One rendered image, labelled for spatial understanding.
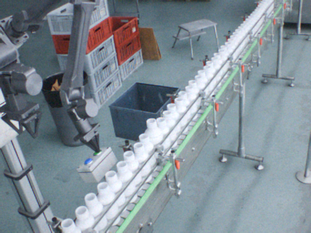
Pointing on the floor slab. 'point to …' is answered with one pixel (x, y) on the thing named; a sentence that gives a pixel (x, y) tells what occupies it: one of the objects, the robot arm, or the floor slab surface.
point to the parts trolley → (125, 12)
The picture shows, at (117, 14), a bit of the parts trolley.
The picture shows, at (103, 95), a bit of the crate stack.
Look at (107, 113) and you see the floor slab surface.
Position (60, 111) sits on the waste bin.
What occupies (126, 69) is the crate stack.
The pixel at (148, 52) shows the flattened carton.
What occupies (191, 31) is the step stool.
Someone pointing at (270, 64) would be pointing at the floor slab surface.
